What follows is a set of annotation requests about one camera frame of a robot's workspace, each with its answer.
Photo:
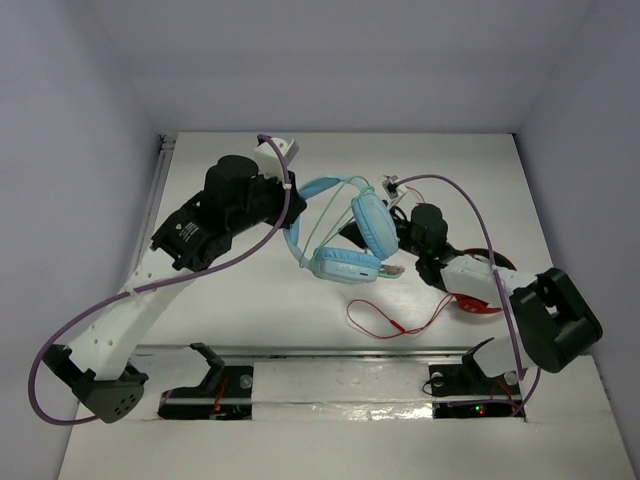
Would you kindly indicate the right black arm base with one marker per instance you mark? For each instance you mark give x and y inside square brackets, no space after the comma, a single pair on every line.
[463,391]

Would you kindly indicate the aluminium rail frame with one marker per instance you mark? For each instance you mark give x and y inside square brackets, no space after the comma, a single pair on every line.
[268,288]

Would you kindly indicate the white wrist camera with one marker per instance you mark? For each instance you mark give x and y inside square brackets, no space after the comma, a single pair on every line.
[273,155]
[391,188]

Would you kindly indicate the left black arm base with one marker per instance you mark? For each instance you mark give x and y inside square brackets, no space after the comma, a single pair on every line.
[224,393]

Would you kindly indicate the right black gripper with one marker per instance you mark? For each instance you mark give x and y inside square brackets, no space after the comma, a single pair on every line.
[351,230]

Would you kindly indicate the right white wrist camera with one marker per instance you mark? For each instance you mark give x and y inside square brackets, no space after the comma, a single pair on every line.
[391,188]

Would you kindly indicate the red headphones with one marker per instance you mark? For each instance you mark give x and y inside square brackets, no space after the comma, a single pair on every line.
[481,283]

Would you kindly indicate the light blue headphones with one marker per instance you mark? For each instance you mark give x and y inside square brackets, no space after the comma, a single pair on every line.
[356,248]

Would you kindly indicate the white foam block with tape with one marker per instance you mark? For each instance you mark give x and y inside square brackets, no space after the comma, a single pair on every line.
[340,390]

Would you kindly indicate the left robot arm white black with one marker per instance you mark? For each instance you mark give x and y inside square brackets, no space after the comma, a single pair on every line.
[99,365]

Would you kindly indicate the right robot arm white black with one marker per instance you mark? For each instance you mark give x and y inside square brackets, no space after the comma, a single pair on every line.
[553,322]

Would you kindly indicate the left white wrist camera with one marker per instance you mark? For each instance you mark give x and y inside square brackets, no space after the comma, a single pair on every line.
[273,155]

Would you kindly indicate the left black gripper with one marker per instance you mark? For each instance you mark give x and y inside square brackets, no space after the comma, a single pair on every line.
[288,201]

